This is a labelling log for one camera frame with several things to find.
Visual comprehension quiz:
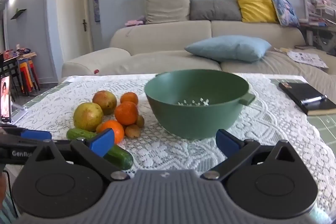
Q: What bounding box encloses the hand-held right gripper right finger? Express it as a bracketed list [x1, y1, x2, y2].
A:
[201, 129, 308, 181]

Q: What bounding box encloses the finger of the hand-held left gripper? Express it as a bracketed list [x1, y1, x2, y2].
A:
[0, 126, 52, 141]

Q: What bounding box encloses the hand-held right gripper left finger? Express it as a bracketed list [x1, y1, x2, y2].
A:
[25, 128, 130, 182]

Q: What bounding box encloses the orange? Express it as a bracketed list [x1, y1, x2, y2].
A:
[120, 92, 139, 106]
[114, 101, 139, 126]
[99, 120, 125, 144]

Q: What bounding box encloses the green cucumber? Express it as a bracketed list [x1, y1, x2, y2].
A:
[66, 128, 134, 170]

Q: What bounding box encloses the reddish apple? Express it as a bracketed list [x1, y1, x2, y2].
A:
[92, 90, 117, 115]

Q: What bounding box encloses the green colander bowl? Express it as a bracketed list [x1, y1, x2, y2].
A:
[144, 69, 256, 140]

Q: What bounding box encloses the person's left forearm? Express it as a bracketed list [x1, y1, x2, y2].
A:
[0, 174, 7, 199]

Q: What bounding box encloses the white phone stand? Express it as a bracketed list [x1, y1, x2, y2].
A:
[10, 103, 28, 125]

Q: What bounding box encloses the smartphone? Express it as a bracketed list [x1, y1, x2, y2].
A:
[0, 75, 12, 122]

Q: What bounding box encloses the white lace tablecloth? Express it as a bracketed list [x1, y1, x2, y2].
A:
[12, 72, 336, 224]

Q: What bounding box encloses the stack of colourful stools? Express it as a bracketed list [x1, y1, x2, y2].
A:
[17, 59, 41, 94]

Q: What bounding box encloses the dark dining table with chairs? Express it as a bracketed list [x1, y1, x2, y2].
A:
[0, 53, 21, 101]

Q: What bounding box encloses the pile of snack packets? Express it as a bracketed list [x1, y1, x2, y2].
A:
[0, 44, 37, 59]

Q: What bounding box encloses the black notebook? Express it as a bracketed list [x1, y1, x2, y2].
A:
[278, 82, 336, 116]

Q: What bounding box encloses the light blue pillow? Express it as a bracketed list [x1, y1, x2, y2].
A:
[184, 35, 272, 63]

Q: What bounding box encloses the silver and black pen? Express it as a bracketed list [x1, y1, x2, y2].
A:
[300, 94, 328, 105]

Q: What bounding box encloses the printed paper sheet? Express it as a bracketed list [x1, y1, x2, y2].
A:
[286, 50, 329, 69]

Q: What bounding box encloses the pink item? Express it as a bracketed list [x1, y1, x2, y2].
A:
[125, 17, 146, 27]

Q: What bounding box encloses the beige sofa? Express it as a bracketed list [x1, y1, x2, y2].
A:
[62, 20, 336, 109]

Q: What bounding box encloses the white door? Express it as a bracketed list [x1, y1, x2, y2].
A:
[56, 0, 94, 63]

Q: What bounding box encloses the grey cushion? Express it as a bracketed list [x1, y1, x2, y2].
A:
[189, 0, 242, 21]

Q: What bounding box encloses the yellow cushion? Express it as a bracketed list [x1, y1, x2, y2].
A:
[234, 0, 279, 23]

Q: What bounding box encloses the blue floral cushion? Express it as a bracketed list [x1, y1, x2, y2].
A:
[270, 0, 300, 28]

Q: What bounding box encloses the beige cushion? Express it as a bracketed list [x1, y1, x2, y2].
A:
[143, 0, 190, 24]

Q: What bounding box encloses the cluttered storage shelf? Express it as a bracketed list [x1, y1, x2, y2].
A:
[299, 0, 336, 56]

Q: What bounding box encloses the black cable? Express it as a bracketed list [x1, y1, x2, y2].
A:
[5, 170, 19, 218]

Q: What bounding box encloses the wall shelf with plant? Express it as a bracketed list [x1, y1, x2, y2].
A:
[10, 8, 27, 20]

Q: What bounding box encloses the blue wall hanging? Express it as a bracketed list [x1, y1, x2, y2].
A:
[93, 0, 101, 22]

